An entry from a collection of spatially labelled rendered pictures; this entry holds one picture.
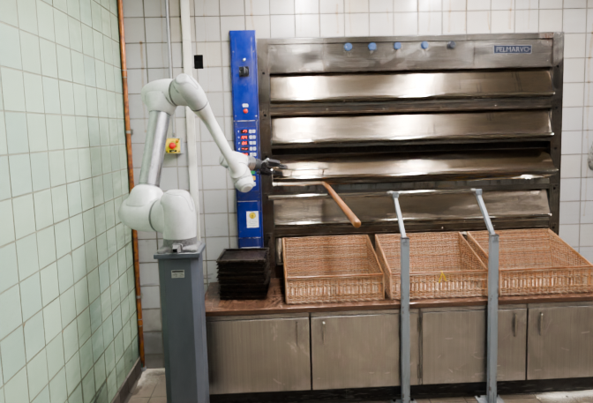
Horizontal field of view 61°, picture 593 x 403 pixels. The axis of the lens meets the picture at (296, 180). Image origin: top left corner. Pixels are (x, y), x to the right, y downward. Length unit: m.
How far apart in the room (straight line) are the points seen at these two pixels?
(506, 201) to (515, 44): 1.00
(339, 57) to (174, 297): 1.76
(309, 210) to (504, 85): 1.47
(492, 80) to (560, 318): 1.47
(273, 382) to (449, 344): 1.00
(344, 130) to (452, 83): 0.74
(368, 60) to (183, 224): 1.61
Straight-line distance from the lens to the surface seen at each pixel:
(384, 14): 3.30
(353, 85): 3.21
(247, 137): 3.13
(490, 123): 3.44
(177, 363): 2.51
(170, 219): 2.32
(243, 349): 2.88
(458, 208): 3.40
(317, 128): 3.17
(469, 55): 3.43
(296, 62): 3.20
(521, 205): 3.57
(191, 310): 2.40
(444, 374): 3.09
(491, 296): 2.94
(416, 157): 3.29
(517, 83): 3.52
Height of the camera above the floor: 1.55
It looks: 6 degrees down
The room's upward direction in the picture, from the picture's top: 2 degrees counter-clockwise
